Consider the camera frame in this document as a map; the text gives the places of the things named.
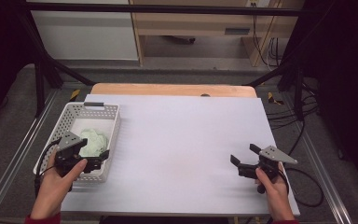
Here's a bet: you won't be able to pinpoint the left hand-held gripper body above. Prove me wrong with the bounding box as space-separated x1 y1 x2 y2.
53 131 103 178

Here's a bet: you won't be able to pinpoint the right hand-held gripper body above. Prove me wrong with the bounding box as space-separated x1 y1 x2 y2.
237 145 299 182

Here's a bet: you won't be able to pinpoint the pale green plastic bag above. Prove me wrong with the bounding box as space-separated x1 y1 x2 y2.
78 128 109 159

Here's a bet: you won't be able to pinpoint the white perforated plastic basket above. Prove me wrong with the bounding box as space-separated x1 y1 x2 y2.
33 101 121 185

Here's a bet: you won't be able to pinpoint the person's right hand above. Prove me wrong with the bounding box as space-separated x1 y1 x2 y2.
255 162 296 222

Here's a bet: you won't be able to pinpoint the person's left hand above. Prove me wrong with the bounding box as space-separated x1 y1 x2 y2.
30 147 89 219

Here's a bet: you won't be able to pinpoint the yellow black floor tape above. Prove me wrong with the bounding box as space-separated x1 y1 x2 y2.
69 89 81 103
267 91 285 106

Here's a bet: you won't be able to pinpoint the white table board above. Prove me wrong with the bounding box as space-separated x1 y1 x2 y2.
42 93 301 217

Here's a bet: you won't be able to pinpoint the black metal stand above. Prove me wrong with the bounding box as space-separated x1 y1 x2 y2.
18 12 96 119
246 12 318 121

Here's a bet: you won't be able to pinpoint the light wooden table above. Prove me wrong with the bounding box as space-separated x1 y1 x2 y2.
89 82 258 99

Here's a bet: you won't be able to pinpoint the dark curtain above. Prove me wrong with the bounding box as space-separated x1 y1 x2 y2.
0 0 36 134
299 0 358 190

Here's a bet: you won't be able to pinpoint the white cabinet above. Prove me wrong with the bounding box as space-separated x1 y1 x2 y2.
26 0 140 62

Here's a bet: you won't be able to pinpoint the grey desk label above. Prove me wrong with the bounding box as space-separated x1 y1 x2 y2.
224 27 251 35

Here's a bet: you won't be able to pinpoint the light wooden desk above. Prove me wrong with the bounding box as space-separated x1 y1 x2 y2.
128 0 305 67

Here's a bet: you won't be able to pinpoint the black metal crossbar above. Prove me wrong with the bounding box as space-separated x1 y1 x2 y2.
24 2 307 17

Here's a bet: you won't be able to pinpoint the right hand-held gripper black cable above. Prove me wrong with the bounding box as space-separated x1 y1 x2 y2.
278 168 291 195

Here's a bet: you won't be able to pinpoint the hand-held gripper black cable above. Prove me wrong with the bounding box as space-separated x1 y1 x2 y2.
278 168 291 195
34 138 62 199

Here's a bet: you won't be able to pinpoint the bundle of black floor cables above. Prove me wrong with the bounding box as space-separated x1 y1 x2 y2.
266 81 321 131

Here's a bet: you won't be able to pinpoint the left hand-held gripper black cable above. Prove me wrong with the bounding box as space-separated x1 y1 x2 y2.
34 138 62 199

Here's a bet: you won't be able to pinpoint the black floor cable loop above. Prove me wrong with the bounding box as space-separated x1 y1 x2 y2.
283 119 324 208

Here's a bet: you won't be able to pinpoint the aluminium floor rail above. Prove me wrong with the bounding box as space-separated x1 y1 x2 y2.
293 122 354 224
0 89 60 224

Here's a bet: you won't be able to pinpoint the hanging black desk cables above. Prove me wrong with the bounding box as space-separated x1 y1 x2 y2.
252 14 282 68

